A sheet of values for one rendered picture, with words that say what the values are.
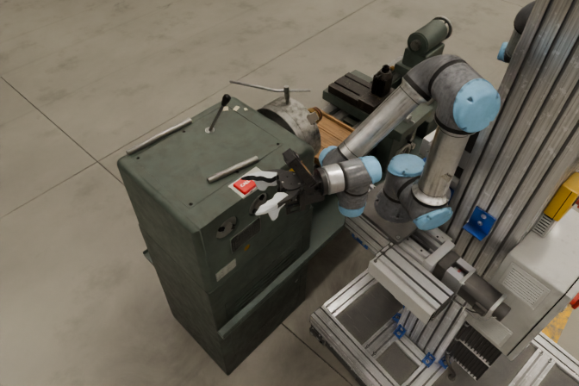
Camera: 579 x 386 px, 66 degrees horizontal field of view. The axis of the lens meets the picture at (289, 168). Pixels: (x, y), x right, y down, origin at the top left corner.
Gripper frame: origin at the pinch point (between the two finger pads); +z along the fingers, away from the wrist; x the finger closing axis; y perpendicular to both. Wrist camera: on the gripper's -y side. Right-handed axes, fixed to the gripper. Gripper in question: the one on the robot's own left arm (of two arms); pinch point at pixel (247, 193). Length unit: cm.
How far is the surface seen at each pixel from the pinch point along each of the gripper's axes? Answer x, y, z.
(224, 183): 38.9, 27.5, 0.9
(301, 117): 69, 27, -38
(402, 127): 83, 55, -99
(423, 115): 88, 54, -114
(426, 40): 123, 29, -133
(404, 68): 131, 49, -127
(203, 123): 72, 23, 2
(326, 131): 96, 57, -62
